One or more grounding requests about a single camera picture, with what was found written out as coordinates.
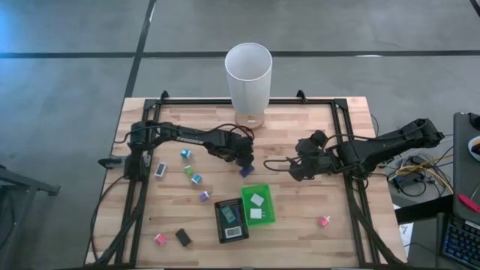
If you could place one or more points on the red tool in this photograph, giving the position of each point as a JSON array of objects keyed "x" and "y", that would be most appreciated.
[{"x": 468, "y": 203}]

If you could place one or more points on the green wall charger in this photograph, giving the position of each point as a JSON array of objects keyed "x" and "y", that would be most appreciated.
[{"x": 188, "y": 170}]

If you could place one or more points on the teal wall charger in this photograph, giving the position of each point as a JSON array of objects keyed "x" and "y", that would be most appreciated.
[{"x": 196, "y": 179}]

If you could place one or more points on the black wall charger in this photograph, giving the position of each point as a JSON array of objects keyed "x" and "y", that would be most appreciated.
[{"x": 183, "y": 237}]

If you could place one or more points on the white cylinder table lamp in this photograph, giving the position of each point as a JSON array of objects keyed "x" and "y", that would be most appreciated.
[{"x": 247, "y": 86}]

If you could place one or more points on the green plastic basket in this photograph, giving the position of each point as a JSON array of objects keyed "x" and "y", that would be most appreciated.
[{"x": 270, "y": 202}]

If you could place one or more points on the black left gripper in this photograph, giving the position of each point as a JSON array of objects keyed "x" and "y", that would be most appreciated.
[{"x": 238, "y": 146}]

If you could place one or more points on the black side desk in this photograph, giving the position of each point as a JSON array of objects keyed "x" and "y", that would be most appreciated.
[{"x": 463, "y": 176}]

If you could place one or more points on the black aluminium frame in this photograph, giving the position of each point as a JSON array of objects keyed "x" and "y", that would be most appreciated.
[{"x": 300, "y": 101}]

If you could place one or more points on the grey power adapter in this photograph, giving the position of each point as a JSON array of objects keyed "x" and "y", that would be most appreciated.
[{"x": 402, "y": 182}]

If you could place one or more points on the teal card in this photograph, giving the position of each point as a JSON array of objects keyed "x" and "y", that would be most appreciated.
[{"x": 228, "y": 214}]

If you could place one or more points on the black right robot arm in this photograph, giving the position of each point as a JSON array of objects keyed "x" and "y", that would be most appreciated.
[{"x": 386, "y": 146}]

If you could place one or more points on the black computer keyboard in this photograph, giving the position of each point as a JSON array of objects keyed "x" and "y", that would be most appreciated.
[{"x": 463, "y": 242}]

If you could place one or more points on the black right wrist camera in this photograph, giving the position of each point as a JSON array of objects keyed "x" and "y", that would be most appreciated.
[{"x": 318, "y": 138}]

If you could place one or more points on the grey metal table frame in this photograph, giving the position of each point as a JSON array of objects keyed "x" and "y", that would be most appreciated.
[{"x": 22, "y": 183}]

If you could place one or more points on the black plastic basket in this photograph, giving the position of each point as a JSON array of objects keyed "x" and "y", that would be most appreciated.
[{"x": 218, "y": 225}]

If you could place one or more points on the pink wall charger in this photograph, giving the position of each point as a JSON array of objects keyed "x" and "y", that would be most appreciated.
[
  {"x": 323, "y": 221},
  {"x": 160, "y": 239}
]

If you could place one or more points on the blue wall charger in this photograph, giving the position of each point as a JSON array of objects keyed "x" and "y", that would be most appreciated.
[{"x": 185, "y": 153}]

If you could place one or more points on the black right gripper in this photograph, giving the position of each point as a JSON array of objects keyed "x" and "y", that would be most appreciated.
[{"x": 324, "y": 161}]

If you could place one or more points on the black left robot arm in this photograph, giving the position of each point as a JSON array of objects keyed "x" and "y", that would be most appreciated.
[{"x": 187, "y": 137}]

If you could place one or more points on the purple wall charger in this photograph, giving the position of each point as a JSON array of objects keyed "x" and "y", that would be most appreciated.
[{"x": 204, "y": 195}]

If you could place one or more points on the dark blue battery pack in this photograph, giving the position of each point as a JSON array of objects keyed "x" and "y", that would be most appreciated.
[{"x": 247, "y": 172}]

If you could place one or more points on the white square adapter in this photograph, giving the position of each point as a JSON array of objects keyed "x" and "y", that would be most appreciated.
[{"x": 257, "y": 199}]

